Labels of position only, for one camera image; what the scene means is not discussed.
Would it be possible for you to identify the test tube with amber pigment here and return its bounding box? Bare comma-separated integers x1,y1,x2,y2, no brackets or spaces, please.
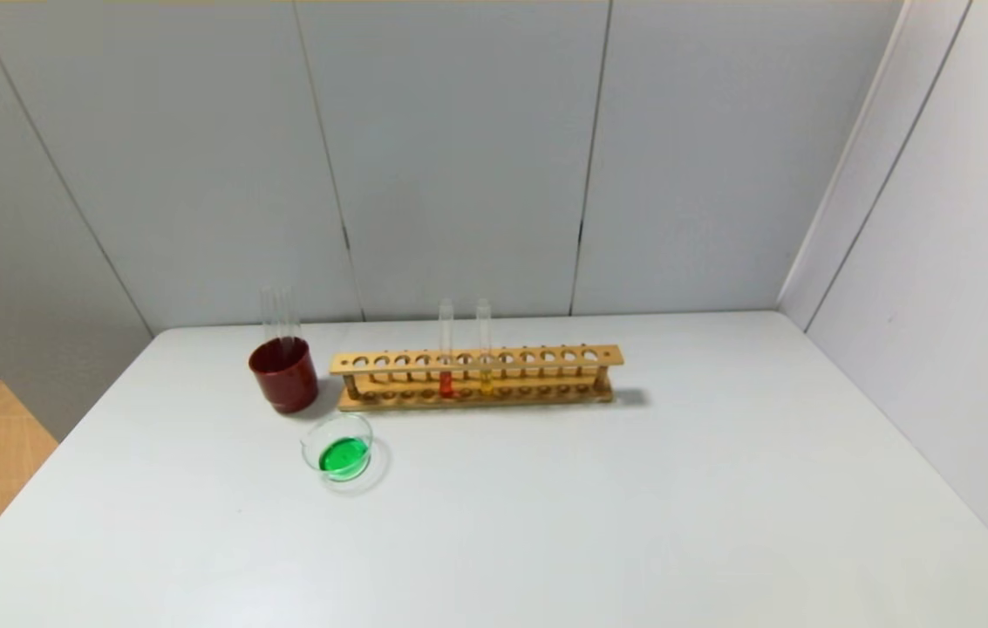
476,299,494,396

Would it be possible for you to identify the test tube with red pigment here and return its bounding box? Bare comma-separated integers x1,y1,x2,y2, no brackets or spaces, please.
439,298,454,399

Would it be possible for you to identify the wooden test tube rack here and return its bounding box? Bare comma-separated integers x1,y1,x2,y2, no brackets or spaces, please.
330,345,624,412

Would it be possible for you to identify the clear glass dish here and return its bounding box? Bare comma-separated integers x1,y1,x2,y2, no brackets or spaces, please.
300,413,391,496

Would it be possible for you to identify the dark red plastic cup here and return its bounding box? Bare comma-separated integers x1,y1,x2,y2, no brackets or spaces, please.
249,337,319,414

